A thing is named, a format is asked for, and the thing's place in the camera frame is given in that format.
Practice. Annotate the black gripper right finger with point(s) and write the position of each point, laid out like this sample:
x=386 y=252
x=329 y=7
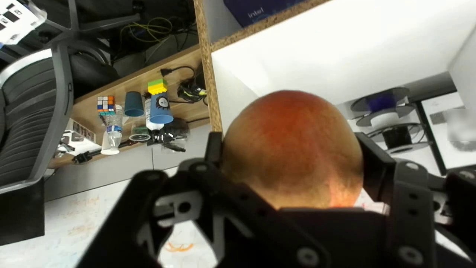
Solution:
x=421 y=214

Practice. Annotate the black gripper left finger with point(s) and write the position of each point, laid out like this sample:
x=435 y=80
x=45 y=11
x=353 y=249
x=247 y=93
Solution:
x=198 y=199

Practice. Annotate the orange peach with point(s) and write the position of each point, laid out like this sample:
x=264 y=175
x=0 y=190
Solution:
x=292 y=150

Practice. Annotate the black pliers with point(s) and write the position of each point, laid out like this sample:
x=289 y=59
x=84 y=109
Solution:
x=168 y=138

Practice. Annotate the black filament spool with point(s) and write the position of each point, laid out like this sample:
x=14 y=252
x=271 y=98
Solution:
x=398 y=138

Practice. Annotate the blue and white tape dispenser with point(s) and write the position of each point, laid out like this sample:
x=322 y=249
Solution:
x=160 y=114

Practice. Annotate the clear water bottle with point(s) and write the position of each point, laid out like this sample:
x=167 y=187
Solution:
x=112 y=132

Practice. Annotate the dark blue cup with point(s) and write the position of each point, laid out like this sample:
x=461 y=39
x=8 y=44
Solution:
x=133 y=105

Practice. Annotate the blue filament spool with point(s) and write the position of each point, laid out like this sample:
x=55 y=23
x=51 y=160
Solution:
x=381 y=105

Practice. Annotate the yellow green block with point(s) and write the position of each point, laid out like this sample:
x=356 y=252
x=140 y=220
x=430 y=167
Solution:
x=157 y=87

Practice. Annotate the small colourful cube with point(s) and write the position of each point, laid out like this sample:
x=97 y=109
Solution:
x=106 y=103

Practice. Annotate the wooden shelf unit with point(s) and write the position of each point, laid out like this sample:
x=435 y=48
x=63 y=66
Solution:
x=131 y=83

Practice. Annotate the white shelf unit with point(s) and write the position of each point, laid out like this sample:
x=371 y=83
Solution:
x=357 y=50

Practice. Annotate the black bin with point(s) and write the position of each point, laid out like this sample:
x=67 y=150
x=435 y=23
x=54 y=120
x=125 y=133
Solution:
x=20 y=214

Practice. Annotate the black mesh office chair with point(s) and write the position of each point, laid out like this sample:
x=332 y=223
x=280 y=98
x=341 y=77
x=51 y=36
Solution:
x=27 y=114

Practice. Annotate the dark blue box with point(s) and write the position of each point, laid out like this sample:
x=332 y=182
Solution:
x=258 y=10

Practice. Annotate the white panel with black marks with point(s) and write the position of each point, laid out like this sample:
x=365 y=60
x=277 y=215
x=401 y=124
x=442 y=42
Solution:
x=17 y=17

